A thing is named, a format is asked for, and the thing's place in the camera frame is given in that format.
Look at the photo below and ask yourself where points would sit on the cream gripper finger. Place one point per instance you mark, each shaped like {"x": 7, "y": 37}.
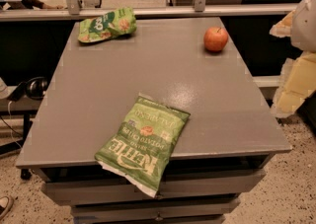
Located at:
{"x": 297, "y": 82}
{"x": 283, "y": 27}

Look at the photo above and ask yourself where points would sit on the red apple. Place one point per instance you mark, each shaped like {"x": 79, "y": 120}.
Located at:
{"x": 215, "y": 39}

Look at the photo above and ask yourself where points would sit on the green jalapeno Kettle chip bag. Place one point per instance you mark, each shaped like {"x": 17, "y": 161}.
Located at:
{"x": 143, "y": 144}

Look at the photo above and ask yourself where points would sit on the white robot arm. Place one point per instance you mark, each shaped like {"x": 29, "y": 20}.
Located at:
{"x": 303, "y": 32}

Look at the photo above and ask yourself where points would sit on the green crumpled snack bag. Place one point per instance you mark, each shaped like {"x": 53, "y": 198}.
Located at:
{"x": 111, "y": 25}

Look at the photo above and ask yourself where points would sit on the grey drawer cabinet table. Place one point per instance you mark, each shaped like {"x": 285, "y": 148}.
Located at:
{"x": 221, "y": 152}

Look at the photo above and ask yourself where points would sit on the black headphones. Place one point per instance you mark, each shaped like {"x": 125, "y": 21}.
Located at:
{"x": 34, "y": 89}

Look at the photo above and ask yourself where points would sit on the white sneaker shoe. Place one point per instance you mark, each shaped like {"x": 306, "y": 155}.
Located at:
{"x": 6, "y": 203}

